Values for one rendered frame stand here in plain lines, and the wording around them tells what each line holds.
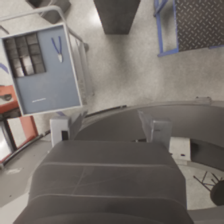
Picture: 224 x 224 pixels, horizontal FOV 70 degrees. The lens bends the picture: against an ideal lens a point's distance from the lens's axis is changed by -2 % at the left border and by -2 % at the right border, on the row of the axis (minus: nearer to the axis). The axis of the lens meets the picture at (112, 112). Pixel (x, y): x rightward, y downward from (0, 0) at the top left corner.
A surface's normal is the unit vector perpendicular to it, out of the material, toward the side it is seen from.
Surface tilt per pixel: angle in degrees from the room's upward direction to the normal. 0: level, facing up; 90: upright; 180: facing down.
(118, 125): 27
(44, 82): 0
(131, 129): 14
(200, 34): 0
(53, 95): 0
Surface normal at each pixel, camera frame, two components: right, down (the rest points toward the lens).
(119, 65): -0.03, 0.26
